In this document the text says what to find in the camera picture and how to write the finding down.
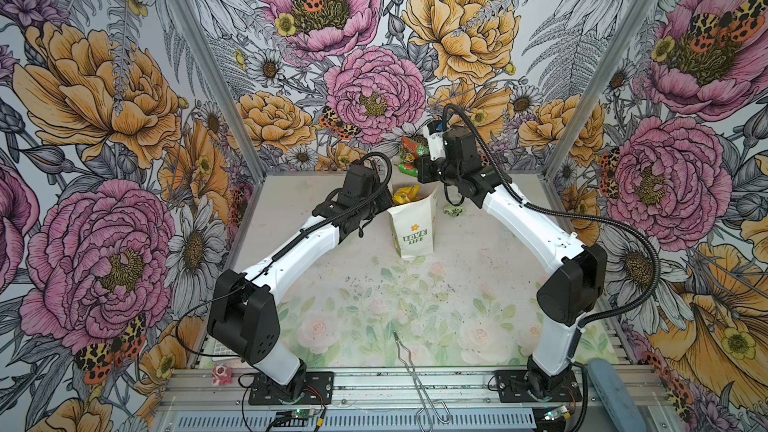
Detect yellow snack packet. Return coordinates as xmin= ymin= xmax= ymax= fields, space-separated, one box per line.
xmin=393 ymin=185 xmax=420 ymax=205

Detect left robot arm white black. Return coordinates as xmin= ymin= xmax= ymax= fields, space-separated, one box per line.
xmin=207 ymin=167 xmax=393 ymax=389

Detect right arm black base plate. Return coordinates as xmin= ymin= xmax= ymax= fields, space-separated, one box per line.
xmin=487 ymin=368 xmax=583 ymax=403

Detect metal wire tongs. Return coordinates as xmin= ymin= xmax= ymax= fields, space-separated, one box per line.
xmin=393 ymin=332 xmax=452 ymax=432

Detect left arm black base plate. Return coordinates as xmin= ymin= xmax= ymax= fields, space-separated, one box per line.
xmin=247 ymin=371 xmax=335 ymax=406

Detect white paper bag Love Life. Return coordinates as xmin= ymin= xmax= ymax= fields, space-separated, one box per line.
xmin=387 ymin=184 xmax=437 ymax=261

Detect grey padded object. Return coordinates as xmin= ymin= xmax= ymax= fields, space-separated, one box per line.
xmin=587 ymin=359 xmax=647 ymax=432

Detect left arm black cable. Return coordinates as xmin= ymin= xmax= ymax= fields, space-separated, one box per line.
xmin=173 ymin=151 xmax=394 ymax=358

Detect green snack packet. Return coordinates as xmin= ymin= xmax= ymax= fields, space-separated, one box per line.
xmin=398 ymin=136 xmax=429 ymax=177

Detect green circuit board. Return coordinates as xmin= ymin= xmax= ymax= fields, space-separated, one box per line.
xmin=273 ymin=409 xmax=320 ymax=426
xmin=541 ymin=405 xmax=571 ymax=422

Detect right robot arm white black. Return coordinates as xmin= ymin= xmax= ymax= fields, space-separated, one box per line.
xmin=416 ymin=156 xmax=607 ymax=400

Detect right green circuit board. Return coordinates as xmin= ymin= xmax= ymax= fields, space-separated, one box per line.
xmin=541 ymin=405 xmax=571 ymax=422

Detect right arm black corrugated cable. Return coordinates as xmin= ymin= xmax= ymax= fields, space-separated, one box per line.
xmin=441 ymin=103 xmax=662 ymax=330

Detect small green candy wrapper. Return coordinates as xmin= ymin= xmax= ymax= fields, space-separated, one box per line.
xmin=444 ymin=205 xmax=465 ymax=217

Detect small pink toy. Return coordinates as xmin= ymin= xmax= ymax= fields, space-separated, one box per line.
xmin=211 ymin=363 xmax=233 ymax=387

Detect left green circuit board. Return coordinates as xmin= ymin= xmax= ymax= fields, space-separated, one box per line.
xmin=273 ymin=409 xmax=320 ymax=426

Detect aluminium front rail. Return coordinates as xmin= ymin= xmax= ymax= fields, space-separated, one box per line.
xmin=152 ymin=365 xmax=667 ymax=432

